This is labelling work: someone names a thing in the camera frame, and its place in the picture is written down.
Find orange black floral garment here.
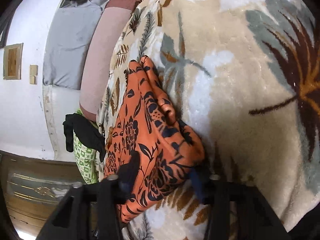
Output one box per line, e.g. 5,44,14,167
104,56,205,223

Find green white patterned cloth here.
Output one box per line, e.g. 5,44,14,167
73,107,99,185

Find brown wooden ornate cabinet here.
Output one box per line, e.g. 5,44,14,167
1,151,84,239

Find white padded headboard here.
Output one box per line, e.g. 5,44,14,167
42,85,80,162

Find beige leaf pattern blanket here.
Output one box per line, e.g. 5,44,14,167
97,0,319,239

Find grey pillow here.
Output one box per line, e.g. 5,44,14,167
43,0,109,90

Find pink bed sheet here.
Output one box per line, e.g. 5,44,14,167
79,0,140,122

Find small beige wall socket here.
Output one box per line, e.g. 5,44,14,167
29,64,38,85

